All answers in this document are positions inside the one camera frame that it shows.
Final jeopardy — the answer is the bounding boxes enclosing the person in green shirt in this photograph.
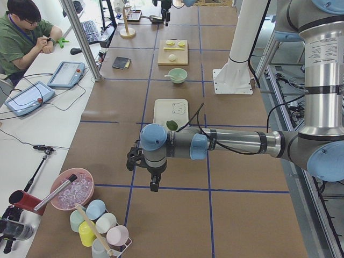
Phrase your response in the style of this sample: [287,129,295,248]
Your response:
[1,1,62,81]

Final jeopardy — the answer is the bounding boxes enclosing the white wire cup rack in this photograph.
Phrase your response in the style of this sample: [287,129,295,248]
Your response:
[102,206,133,258]

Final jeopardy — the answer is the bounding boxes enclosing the light blue cup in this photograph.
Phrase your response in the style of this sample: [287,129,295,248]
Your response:
[85,199,106,220]

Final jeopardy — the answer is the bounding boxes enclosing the aluminium frame post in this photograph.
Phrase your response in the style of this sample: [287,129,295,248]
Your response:
[60,0,102,82]

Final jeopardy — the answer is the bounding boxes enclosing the pink cup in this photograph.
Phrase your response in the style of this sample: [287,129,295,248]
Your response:
[106,225,129,246]

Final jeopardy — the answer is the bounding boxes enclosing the black tray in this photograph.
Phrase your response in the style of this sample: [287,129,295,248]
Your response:
[126,10,142,22]

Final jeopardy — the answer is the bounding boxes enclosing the blue teach pendant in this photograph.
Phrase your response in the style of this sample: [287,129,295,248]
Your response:
[5,81,55,116]
[47,61,85,89]

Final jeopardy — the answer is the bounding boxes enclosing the far blue teach pendant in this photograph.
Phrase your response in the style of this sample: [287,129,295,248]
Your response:
[47,61,85,89]

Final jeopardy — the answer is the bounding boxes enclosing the light green cup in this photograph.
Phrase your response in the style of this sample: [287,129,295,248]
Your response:
[69,210,84,233]

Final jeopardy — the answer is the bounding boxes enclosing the wooden cutting board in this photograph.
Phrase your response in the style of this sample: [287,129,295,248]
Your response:
[157,39,189,66]

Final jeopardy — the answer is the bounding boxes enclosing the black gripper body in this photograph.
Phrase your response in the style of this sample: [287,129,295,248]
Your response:
[164,10,170,26]
[126,139,144,171]

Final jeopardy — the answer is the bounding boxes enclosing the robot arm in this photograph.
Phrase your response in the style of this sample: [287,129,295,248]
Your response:
[152,0,173,26]
[126,1,343,191]

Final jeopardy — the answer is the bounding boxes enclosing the black selfie stick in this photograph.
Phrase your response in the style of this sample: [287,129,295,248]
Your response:
[24,145,55,192]

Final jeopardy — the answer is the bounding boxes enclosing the near blue teach pendant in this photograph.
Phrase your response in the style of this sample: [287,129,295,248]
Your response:
[5,81,55,116]

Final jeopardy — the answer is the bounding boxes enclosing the wooden stick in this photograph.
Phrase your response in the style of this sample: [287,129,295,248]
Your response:
[75,204,115,257]

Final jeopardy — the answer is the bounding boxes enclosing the grey folded cloth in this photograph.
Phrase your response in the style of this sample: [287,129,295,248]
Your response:
[112,56,131,70]

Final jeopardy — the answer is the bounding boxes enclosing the green lime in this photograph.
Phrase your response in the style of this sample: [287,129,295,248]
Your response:
[166,120,178,131]

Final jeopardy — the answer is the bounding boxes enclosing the metal scoop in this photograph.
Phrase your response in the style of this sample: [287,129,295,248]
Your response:
[140,15,163,24]

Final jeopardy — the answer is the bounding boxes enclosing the cream bear tray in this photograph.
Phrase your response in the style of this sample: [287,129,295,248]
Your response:
[153,99,189,128]

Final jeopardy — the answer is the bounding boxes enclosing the yellow plastic knife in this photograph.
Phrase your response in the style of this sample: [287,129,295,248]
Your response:
[163,47,185,51]

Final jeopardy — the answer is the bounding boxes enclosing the pink ice bowl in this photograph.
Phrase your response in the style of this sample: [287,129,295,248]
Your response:
[51,168,95,211]

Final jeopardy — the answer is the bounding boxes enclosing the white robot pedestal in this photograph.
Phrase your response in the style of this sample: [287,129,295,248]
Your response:
[213,0,270,95]

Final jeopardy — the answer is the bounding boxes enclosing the wooden mug tree stand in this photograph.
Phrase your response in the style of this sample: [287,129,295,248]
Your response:
[119,5,136,39]

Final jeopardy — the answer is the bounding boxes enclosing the black computer mouse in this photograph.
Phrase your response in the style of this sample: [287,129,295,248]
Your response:
[70,48,82,55]

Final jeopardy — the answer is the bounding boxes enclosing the black keyboard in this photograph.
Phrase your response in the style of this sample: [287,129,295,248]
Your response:
[81,20,101,45]

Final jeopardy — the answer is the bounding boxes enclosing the white cup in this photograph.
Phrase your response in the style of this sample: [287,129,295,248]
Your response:
[95,212,117,234]

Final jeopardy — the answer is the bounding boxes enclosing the black camera on tripod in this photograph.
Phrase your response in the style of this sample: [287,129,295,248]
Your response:
[1,205,34,254]

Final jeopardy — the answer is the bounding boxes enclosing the grey cup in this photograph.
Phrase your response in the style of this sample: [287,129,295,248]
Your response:
[91,238,109,258]

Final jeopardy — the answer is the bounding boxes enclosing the yellow cup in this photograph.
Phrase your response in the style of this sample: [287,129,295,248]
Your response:
[78,221,97,247]

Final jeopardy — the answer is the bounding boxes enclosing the light green bowl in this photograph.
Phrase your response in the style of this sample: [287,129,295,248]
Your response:
[167,68,188,84]

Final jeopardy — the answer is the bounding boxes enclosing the red cup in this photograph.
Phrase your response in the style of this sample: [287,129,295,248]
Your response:
[9,190,45,216]

